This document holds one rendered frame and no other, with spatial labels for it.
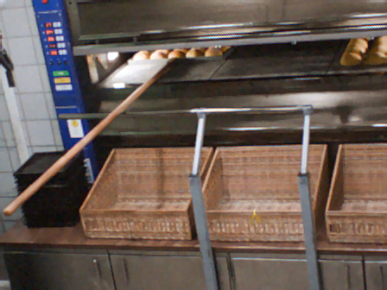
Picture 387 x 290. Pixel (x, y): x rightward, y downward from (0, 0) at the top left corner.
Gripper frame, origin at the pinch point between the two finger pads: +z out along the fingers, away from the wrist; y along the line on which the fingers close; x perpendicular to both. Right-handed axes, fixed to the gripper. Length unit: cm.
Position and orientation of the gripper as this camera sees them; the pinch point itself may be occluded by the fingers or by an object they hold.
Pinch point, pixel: (3, 90)
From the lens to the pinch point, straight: 347.0
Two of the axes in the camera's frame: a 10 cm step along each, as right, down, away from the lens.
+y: -3.1, 3.7, -8.8
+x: 9.4, -0.3, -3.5
